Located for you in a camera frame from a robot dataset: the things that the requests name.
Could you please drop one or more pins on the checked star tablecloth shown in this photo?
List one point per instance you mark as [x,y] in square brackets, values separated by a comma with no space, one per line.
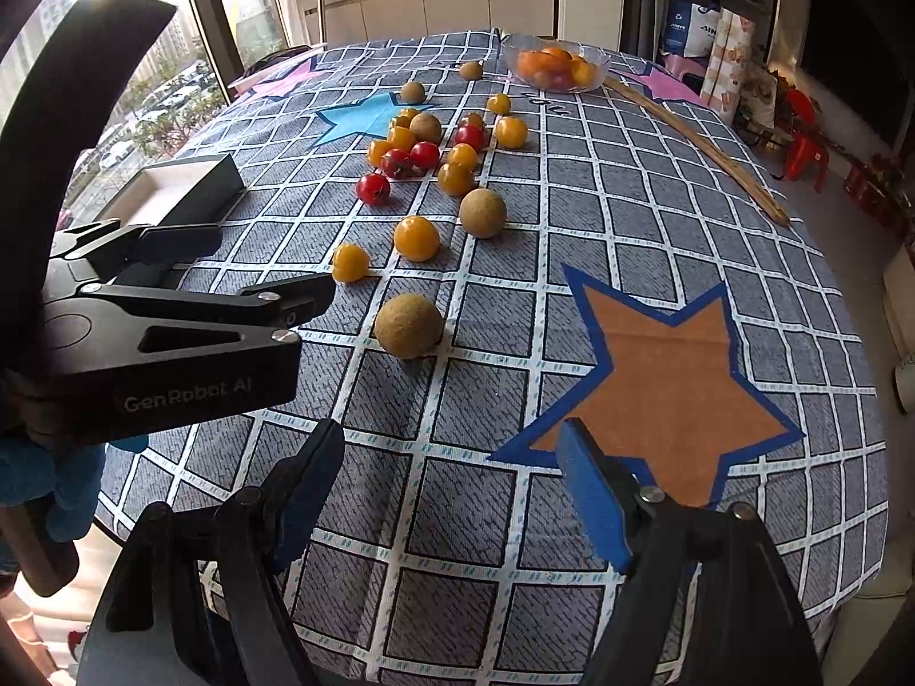
[500,514]

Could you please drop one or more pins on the white printed bag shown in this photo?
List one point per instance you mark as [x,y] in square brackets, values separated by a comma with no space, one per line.
[686,28]

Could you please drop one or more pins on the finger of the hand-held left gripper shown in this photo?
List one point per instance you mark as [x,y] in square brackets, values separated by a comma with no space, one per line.
[182,239]
[300,300]

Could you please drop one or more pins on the red plastic stool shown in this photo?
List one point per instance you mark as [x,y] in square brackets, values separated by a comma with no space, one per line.
[804,154]

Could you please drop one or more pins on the clear glass bowl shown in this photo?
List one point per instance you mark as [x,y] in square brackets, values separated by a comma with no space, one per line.
[597,57]

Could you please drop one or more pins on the patterned gift bag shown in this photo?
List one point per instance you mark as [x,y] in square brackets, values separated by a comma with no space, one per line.
[729,57]

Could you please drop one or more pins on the red gift box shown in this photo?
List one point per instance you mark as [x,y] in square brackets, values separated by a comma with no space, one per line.
[868,186]

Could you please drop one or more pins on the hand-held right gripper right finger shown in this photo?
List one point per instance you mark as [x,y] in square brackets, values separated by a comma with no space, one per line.
[593,500]

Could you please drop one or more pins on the brown round fruit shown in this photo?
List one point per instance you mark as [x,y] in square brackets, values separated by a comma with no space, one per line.
[472,118]
[426,128]
[483,213]
[412,92]
[409,326]
[470,70]

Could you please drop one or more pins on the red cherry tomato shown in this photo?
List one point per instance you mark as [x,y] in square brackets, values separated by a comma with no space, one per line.
[395,163]
[424,154]
[373,188]
[470,137]

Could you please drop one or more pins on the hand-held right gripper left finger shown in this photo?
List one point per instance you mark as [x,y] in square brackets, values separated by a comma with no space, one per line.
[314,486]

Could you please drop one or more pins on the long wooden stick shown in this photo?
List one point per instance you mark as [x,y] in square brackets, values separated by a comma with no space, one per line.
[715,157]

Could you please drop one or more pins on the orange round fruit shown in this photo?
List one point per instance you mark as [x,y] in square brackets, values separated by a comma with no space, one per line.
[532,63]
[582,71]
[559,53]
[557,78]

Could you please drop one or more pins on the person's left hand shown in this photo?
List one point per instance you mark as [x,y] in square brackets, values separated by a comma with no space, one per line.
[71,486]

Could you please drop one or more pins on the grey open box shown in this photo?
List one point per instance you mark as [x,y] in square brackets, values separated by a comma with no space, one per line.
[207,189]

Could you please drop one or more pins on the white cabinet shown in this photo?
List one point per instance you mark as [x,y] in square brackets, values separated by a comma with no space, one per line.
[443,7]

